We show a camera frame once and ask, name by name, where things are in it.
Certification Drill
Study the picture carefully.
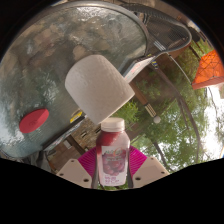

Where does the orange patio umbrella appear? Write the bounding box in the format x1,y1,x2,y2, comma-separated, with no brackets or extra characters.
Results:
192,49,224,91

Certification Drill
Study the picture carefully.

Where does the white cylindrical cup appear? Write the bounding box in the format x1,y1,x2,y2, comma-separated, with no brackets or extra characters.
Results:
64,54,136,126

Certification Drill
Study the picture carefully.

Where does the flat round red coaster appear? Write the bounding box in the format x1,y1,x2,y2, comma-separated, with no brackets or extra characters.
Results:
18,107,50,134

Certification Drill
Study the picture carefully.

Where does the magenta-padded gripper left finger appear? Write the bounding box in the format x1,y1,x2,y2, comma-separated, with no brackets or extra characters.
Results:
55,146,100,190

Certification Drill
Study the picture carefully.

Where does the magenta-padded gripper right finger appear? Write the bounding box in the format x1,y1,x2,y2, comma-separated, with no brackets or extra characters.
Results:
126,145,171,189

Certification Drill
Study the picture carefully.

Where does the grey wicker armchair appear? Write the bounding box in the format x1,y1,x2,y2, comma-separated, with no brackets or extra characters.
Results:
119,2,194,68

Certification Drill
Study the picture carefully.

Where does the pink juice bottle white cap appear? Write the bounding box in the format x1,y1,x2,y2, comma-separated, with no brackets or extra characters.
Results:
95,117,131,188

